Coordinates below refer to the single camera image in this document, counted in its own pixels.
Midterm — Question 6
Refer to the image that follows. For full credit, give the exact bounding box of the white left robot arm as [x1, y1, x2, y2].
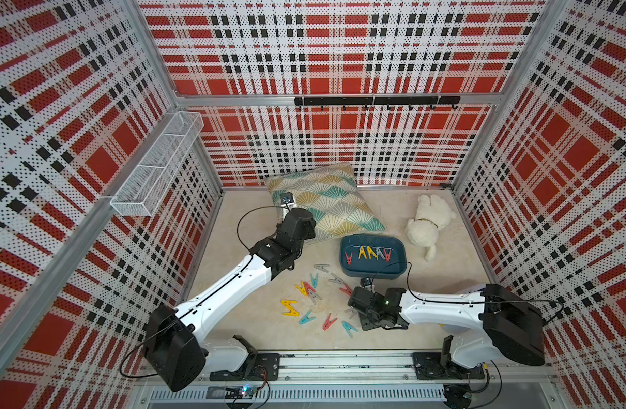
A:
[142, 207, 316, 392]

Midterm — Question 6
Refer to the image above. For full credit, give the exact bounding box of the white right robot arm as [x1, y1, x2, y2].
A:
[348, 284, 546, 369]

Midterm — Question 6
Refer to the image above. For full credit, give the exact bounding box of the teal plastic storage box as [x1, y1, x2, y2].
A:
[339, 234, 408, 279]

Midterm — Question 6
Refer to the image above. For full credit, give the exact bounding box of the teal clothespin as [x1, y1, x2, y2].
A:
[342, 320, 359, 338]
[309, 274, 319, 289]
[299, 310, 316, 325]

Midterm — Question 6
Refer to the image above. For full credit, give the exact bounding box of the teal yellow patterned pillow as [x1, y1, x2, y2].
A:
[267, 163, 386, 244]

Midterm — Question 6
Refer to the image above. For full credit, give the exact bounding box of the white plush teddy bear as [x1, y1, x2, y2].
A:
[405, 194, 457, 262]

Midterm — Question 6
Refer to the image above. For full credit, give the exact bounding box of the green circuit board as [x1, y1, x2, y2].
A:
[224, 385, 256, 400]

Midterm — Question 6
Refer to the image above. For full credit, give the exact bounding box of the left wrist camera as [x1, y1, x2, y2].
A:
[280, 192, 295, 208]

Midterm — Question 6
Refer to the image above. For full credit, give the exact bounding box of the metal base rail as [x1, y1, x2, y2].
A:
[138, 349, 498, 405]

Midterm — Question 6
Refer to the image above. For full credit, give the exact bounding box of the white wire mesh shelf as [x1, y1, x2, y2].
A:
[111, 112, 203, 217]

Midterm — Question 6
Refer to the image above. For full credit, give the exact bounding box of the black wall hook rail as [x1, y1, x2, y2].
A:
[294, 95, 461, 108]

